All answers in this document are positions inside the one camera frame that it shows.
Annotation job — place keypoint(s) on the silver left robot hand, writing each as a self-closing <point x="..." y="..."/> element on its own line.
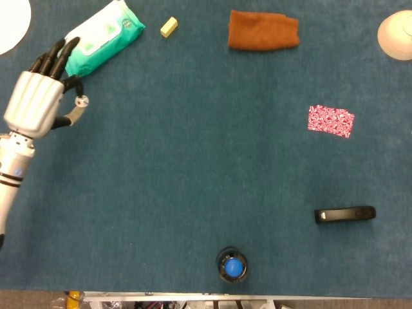
<point x="32" y="103"/>

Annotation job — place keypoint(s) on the small white die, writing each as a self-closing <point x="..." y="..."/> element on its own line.
<point x="81" y="101"/>

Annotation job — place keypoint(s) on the brown folded cloth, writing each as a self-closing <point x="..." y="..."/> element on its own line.
<point x="262" y="31"/>

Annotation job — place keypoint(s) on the white round plate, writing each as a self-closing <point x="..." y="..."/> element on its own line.
<point x="11" y="24"/>

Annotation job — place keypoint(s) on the green wet wipes pack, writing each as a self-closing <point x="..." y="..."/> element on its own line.
<point x="103" y="37"/>

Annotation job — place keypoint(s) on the yellow eraser block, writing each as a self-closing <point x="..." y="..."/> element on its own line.
<point x="169" y="27"/>

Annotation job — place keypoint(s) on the yellow clamp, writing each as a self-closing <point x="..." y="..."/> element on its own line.
<point x="73" y="298"/>

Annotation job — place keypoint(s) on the blue cap bottle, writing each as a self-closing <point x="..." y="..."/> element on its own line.
<point x="232" y="266"/>

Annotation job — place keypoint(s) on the red white patterned packet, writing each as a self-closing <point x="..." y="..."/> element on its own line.
<point x="331" y="121"/>

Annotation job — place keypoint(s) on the black stapler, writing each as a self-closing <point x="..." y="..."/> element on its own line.
<point x="344" y="214"/>

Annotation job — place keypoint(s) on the beige bowl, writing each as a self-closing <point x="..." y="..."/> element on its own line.
<point x="397" y="35"/>

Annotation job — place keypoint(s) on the white metal frame rail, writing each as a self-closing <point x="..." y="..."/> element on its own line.
<point x="180" y="296"/>

